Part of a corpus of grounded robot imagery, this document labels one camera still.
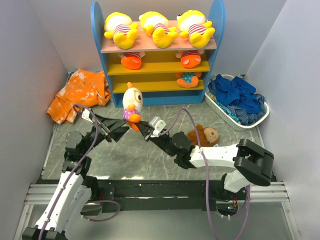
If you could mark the brown monkey plush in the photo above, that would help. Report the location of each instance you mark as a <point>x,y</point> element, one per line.
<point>208,136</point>

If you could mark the blue clothes pile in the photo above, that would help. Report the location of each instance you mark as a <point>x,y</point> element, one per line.
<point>237,95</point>

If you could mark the yellow frog plush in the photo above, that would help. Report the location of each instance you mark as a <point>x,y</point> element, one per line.
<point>120,28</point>
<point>156,26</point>
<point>194,26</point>

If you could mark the plush purple dotted dress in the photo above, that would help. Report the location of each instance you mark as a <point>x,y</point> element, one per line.
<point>132,102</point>

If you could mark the orange white tie-dye cloth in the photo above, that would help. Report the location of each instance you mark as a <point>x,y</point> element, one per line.
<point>83,87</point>

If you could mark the yellow frog plush front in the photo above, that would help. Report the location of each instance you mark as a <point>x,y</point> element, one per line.
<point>194,26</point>

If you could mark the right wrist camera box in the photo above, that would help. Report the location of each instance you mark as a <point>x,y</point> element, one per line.
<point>158,125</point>

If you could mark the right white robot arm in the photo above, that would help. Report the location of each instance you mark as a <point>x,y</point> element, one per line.
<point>252,163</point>

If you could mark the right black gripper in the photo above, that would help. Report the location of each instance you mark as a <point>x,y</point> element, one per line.
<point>145,130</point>

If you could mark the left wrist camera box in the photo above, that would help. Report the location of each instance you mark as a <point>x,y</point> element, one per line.
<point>86,113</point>

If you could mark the aluminium frame rail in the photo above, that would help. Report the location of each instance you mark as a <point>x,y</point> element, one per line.
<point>40,194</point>

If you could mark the white plastic laundry basket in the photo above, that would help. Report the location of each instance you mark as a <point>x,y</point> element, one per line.
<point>250,120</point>

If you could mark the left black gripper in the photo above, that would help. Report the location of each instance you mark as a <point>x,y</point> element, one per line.
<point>115,133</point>

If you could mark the blue pink yellow toy shelf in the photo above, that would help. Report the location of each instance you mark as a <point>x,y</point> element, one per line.
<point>158,74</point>

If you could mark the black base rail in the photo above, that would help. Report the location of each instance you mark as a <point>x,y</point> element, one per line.
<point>148,195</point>

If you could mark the boy doll striped shirt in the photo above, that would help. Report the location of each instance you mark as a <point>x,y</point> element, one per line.
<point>189,58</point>

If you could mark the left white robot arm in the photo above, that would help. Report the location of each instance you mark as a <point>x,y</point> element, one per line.
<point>75,187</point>

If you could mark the white plush blue dotted dress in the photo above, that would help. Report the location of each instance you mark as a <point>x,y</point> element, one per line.
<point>188,79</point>

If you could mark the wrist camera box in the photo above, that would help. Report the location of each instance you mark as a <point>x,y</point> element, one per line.
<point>158,125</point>
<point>86,113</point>

